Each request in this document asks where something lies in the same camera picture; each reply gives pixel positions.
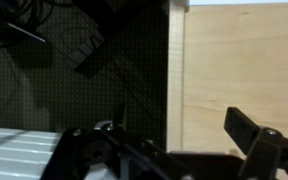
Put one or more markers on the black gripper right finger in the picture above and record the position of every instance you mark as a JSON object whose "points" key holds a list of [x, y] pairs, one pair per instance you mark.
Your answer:
{"points": [[260, 146]]}

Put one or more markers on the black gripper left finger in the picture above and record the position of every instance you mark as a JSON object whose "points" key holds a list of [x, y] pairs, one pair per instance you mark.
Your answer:
{"points": [[117, 156]]}

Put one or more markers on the wooden drawer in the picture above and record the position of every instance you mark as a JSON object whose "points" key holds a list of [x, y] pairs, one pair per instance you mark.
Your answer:
{"points": [[175, 76]]}

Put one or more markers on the wooden drawer cabinet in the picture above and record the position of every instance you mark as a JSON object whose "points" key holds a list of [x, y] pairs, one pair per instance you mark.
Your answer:
{"points": [[244, 73]]}

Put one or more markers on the white wall radiator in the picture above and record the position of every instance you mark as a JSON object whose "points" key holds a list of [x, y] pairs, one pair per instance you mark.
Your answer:
{"points": [[14, 153]]}

